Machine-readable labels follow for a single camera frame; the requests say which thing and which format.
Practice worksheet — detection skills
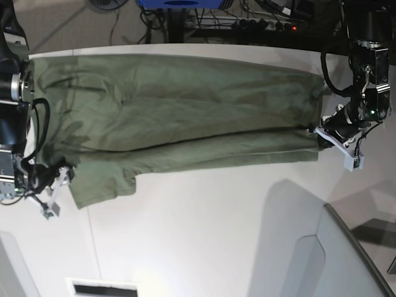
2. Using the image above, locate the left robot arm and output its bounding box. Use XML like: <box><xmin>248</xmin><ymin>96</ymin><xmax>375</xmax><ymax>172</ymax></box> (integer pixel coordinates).
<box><xmin>313</xmin><ymin>1</ymin><xmax>395</xmax><ymax>171</ymax></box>

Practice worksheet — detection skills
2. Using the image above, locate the green t-shirt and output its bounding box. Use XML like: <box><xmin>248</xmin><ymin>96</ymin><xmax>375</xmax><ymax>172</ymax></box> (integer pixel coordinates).
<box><xmin>34</xmin><ymin>54</ymin><xmax>324</xmax><ymax>209</ymax></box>

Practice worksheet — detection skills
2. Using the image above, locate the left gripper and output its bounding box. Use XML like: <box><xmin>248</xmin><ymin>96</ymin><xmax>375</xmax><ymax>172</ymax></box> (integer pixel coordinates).
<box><xmin>308</xmin><ymin>105</ymin><xmax>384</xmax><ymax>171</ymax></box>

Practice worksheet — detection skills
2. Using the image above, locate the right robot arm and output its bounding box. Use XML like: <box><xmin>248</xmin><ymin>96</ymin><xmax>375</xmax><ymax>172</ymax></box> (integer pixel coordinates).
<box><xmin>1</xmin><ymin>1</ymin><xmax>74</xmax><ymax>219</ymax></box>

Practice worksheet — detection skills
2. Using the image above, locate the blue box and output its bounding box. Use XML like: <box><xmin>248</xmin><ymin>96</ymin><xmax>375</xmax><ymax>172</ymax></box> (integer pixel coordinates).
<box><xmin>138</xmin><ymin>0</ymin><xmax>222</xmax><ymax>9</ymax></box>

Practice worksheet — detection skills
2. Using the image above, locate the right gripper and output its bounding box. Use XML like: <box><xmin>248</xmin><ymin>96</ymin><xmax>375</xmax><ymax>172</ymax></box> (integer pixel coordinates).
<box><xmin>21</xmin><ymin>163</ymin><xmax>74</xmax><ymax>220</ymax></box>

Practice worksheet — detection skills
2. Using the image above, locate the black power strip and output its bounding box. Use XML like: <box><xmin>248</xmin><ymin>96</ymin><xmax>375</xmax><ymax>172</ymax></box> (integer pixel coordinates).
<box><xmin>185</xmin><ymin>16</ymin><xmax>302</xmax><ymax>33</ymax></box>

